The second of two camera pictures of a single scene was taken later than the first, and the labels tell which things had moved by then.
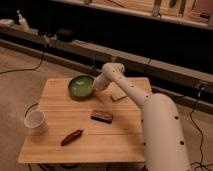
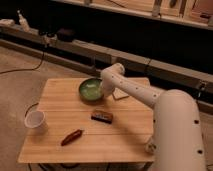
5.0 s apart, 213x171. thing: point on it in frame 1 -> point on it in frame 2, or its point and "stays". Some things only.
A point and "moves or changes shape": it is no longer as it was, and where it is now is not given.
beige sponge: x=118 y=94 stays
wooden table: x=101 y=128 stays
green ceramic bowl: x=81 y=86 moves or changes shape
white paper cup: x=35 y=121 stays
